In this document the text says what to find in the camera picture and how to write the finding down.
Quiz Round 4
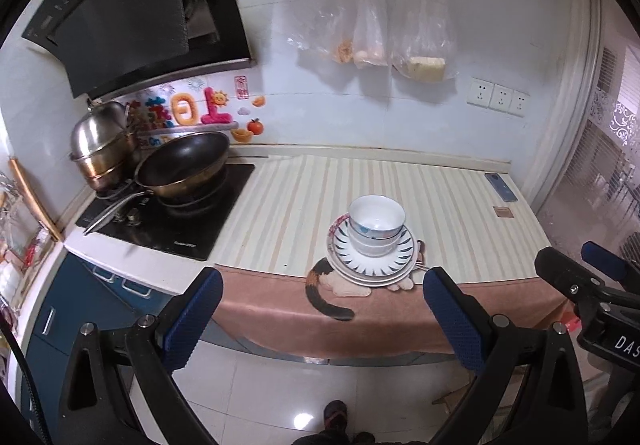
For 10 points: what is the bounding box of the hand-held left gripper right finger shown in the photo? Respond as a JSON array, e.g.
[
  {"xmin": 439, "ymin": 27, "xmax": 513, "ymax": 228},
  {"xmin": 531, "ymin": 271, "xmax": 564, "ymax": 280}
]
[{"xmin": 422, "ymin": 266, "xmax": 588, "ymax": 445}]

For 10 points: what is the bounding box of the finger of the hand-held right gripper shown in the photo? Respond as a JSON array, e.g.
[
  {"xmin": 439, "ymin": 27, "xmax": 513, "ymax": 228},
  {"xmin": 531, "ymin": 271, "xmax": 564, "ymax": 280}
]
[
  {"xmin": 534, "ymin": 246, "xmax": 640, "ymax": 313},
  {"xmin": 581, "ymin": 240, "xmax": 640, "ymax": 284}
]

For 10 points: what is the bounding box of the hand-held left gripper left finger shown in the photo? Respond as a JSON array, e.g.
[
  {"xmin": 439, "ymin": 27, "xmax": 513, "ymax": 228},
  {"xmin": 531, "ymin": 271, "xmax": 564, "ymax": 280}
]
[{"xmin": 57, "ymin": 267, "xmax": 225, "ymax": 445}]

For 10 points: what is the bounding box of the black glass stove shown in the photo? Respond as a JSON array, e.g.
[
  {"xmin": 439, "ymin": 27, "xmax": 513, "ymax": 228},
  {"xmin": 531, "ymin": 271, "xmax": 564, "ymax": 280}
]
[{"xmin": 75, "ymin": 164, "xmax": 256, "ymax": 262}]

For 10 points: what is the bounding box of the blue smartphone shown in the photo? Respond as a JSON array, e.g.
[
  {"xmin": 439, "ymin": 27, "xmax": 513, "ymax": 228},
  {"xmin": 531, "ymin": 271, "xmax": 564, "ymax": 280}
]
[{"xmin": 484, "ymin": 172, "xmax": 518, "ymax": 203}]

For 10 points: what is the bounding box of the frosted glass door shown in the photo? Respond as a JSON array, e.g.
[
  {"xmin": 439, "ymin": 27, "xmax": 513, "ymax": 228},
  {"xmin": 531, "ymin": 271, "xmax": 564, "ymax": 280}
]
[{"xmin": 542, "ymin": 25, "xmax": 640, "ymax": 276}]

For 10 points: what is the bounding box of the blue kitchen cabinet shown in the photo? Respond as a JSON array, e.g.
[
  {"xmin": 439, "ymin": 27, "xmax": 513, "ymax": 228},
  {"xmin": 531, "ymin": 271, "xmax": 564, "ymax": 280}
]
[{"xmin": 20, "ymin": 252, "xmax": 176, "ymax": 431}]

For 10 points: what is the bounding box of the striped cloth with cat print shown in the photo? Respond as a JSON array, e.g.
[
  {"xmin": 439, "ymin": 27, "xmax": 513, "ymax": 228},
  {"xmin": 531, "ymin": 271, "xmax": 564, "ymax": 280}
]
[{"xmin": 212, "ymin": 154, "xmax": 571, "ymax": 361}]

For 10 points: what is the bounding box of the wooden stick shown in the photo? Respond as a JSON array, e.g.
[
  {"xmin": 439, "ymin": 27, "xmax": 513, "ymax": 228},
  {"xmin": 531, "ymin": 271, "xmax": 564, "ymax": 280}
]
[{"xmin": 9, "ymin": 156, "xmax": 64, "ymax": 242}]

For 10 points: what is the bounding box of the stainless steel steamer pot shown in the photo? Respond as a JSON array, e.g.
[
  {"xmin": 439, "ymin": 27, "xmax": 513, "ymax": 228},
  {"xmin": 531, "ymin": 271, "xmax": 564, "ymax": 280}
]
[{"xmin": 69, "ymin": 100, "xmax": 143, "ymax": 192}]

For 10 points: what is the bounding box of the pink digit sticker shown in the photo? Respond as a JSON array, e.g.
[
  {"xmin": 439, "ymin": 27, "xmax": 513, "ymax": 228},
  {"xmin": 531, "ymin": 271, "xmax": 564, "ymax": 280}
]
[{"xmin": 202, "ymin": 88, "xmax": 235, "ymax": 125}]

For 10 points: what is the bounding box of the plastic bag with white block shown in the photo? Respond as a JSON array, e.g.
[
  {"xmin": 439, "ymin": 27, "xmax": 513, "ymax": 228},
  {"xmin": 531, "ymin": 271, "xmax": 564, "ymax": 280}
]
[{"xmin": 390, "ymin": 0, "xmax": 459, "ymax": 84}]

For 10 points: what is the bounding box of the black range hood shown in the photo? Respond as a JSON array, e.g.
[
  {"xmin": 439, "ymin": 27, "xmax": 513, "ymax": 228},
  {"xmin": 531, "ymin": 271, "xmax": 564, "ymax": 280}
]
[{"xmin": 20, "ymin": 0, "xmax": 256, "ymax": 99}]

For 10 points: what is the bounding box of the plastic bag with orange food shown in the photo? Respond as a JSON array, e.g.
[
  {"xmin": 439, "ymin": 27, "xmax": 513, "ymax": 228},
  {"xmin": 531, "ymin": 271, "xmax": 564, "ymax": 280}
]
[{"xmin": 287, "ymin": 0, "xmax": 362, "ymax": 67}]

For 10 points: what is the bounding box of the dark wok with handle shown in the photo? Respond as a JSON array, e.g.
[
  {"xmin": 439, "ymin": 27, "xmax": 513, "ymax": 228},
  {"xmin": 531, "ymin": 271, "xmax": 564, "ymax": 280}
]
[{"xmin": 82, "ymin": 132, "xmax": 232, "ymax": 236}]

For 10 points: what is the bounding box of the white wall socket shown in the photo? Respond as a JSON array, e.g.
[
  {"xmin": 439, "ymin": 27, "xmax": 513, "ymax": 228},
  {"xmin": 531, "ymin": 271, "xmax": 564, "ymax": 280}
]
[
  {"xmin": 507, "ymin": 89, "xmax": 531, "ymax": 118},
  {"xmin": 468, "ymin": 78, "xmax": 496, "ymax": 109},
  {"xmin": 489, "ymin": 84, "xmax": 512, "ymax": 113}
]

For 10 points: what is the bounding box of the black cable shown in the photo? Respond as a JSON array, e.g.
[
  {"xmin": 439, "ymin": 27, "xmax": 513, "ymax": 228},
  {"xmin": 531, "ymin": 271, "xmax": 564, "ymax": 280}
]
[{"xmin": 0, "ymin": 310, "xmax": 53, "ymax": 445}]

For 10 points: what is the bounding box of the yellow ring digit sticker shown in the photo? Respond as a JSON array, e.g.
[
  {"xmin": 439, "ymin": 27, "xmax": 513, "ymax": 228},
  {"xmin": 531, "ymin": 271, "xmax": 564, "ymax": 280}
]
[{"xmin": 170, "ymin": 92, "xmax": 201, "ymax": 126}]

